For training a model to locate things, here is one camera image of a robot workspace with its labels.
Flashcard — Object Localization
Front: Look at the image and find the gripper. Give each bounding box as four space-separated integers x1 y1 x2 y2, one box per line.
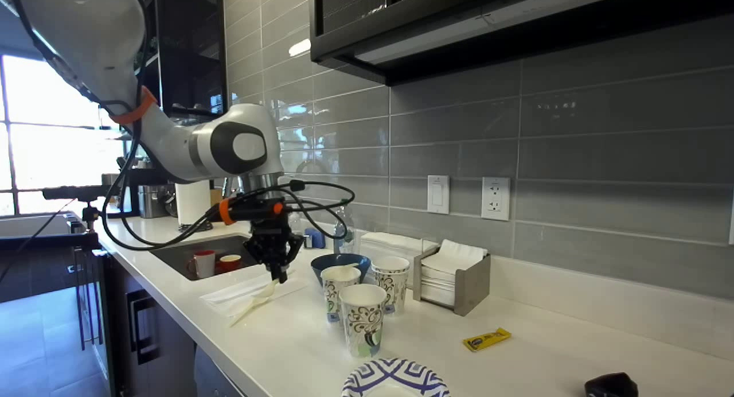
245 218 305 284

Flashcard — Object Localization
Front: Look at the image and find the white plastic spoon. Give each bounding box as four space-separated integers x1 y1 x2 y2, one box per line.
229 278 280 328

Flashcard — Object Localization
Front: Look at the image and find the blue bowl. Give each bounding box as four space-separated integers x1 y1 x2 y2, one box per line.
310 253 372 289

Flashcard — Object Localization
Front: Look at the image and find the white paper napkin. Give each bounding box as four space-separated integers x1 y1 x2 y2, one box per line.
200 271 309 318

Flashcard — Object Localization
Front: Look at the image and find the clear water bottle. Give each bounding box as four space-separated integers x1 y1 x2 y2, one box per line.
334 204 357 255

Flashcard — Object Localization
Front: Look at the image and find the patterned paper cup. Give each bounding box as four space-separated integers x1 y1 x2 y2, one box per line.
371 255 411 316
339 283 388 359
321 266 362 324

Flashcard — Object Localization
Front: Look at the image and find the red and white mug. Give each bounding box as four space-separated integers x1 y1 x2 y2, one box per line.
186 250 217 280

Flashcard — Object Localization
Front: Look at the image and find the paper towel roll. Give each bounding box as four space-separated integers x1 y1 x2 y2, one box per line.
174 180 212 227

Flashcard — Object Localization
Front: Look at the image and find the sink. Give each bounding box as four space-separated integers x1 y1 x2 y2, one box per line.
150 234 266 282

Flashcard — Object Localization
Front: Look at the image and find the stack of white napkins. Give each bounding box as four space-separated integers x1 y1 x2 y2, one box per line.
360 231 440 290
420 239 489 307

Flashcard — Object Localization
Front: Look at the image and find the silver coffee machine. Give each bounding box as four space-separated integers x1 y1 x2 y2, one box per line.
137 182 176 219

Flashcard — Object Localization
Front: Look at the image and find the blue patterned paper plate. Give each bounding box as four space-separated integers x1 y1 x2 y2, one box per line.
341 357 452 397

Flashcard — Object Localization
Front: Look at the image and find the grey napkin holder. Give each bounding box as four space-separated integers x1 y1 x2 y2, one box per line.
412 247 492 317

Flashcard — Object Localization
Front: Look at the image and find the dark glass cabinet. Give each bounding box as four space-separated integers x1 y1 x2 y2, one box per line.
154 0 228 121

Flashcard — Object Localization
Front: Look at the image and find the yellow packet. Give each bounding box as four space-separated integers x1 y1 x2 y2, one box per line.
463 327 513 353

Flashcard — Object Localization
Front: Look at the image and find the window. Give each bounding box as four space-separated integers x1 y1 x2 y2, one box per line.
0 53 134 217

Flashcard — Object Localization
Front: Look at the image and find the dark upper cabinet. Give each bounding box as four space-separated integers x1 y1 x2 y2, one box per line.
309 0 734 87

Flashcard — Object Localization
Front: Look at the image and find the black object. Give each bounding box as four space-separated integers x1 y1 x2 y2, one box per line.
584 372 639 397

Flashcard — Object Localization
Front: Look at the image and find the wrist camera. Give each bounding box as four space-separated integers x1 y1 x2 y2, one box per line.
220 197 287 223

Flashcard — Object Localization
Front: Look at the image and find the black drawer handle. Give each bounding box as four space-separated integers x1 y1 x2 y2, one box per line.
126 289 162 365

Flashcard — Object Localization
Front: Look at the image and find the white switch plate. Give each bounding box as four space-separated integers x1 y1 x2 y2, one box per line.
427 174 451 215

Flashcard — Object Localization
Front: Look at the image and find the camera on mount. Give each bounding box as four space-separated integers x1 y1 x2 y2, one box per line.
41 184 124 232

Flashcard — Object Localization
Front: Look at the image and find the white wall socket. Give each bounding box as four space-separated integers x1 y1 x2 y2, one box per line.
481 176 512 222

